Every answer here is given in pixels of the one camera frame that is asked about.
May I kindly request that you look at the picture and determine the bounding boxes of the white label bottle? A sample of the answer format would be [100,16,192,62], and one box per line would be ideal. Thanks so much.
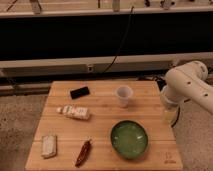
[57,105,90,120]

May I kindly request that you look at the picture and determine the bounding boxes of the black rectangular block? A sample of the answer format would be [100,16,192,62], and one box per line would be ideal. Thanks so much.
[70,86,90,99]

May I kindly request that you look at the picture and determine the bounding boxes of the black hanging cable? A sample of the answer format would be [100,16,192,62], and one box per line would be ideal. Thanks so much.
[100,5,135,75]

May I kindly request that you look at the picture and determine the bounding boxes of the green ceramic bowl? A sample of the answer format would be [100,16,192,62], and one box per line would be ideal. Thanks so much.
[110,120,149,160]

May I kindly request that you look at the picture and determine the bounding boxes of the white sponge block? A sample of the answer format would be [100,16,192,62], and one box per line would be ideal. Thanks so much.
[41,135,57,159]

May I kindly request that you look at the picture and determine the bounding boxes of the red chili pepper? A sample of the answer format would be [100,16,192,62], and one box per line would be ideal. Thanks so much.
[75,140,91,167]

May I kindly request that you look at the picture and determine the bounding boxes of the wooden board table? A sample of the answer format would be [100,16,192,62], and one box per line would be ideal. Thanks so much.
[25,81,183,171]

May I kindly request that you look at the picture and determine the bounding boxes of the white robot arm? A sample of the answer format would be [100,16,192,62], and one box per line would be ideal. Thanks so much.
[160,61,213,124]

